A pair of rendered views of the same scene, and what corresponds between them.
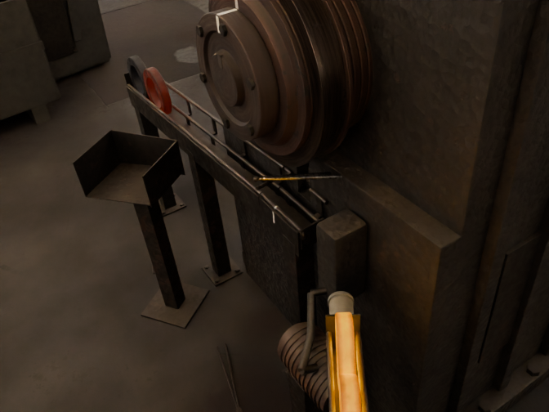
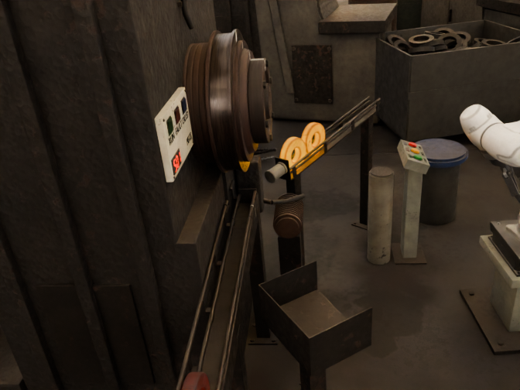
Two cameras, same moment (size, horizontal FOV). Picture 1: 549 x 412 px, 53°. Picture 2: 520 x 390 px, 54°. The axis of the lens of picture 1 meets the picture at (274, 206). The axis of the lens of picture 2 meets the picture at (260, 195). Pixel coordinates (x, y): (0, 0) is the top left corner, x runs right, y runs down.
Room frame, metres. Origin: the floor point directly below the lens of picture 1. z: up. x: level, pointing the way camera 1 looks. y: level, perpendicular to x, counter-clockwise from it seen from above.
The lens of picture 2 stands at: (2.45, 1.03, 1.66)
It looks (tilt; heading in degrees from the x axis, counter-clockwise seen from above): 28 degrees down; 217
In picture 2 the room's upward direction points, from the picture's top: 5 degrees counter-clockwise
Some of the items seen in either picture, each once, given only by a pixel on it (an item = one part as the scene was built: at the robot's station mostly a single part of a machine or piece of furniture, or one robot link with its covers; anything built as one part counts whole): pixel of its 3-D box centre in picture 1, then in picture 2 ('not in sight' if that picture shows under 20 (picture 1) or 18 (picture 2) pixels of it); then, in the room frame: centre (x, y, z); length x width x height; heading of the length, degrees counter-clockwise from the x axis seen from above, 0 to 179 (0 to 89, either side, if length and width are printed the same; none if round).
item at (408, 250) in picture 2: not in sight; (411, 203); (0.19, 0.29, 0.31); 0.24 x 0.16 x 0.62; 29
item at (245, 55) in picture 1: (234, 77); (261, 100); (1.10, 0.06, 1.12); 0.28 x 0.06 x 0.28; 29
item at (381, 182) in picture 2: not in sight; (379, 217); (0.31, 0.17, 0.26); 0.12 x 0.12 x 0.52
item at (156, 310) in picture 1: (150, 235); (316, 385); (1.48, 0.45, 0.36); 0.26 x 0.20 x 0.72; 64
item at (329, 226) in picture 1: (342, 258); (249, 184); (0.95, -0.15, 0.68); 0.11 x 0.08 x 0.24; 119
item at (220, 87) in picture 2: (271, 63); (233, 102); (1.14, -0.03, 1.12); 0.47 x 0.06 x 0.47; 29
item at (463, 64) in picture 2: not in sight; (447, 81); (-1.62, -0.09, 0.39); 1.03 x 0.83 x 0.77; 134
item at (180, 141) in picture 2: not in sight; (176, 132); (1.49, 0.04, 1.15); 0.26 x 0.02 x 0.18; 29
